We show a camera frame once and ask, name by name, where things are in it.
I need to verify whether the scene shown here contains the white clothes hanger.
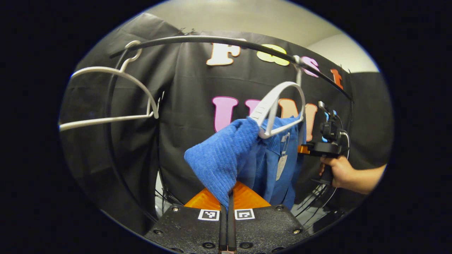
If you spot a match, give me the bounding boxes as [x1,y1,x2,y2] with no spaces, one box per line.
[58,40,160,132]
[249,55,307,139]

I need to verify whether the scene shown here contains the black backdrop stand legs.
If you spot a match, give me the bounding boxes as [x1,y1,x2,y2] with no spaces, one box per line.
[155,169,184,212]
[291,183,341,228]

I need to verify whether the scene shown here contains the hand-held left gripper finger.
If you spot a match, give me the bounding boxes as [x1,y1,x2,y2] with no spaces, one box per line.
[145,182,228,254]
[228,181,311,254]

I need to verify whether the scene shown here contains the blue corduroy jacket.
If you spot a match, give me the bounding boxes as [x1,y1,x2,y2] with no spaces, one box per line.
[184,114,308,211]

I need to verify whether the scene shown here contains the black backdrop cloth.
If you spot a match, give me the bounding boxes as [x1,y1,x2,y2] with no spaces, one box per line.
[58,12,394,235]

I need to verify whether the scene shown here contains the black clothes rack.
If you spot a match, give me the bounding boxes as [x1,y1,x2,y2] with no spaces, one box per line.
[106,35,353,226]

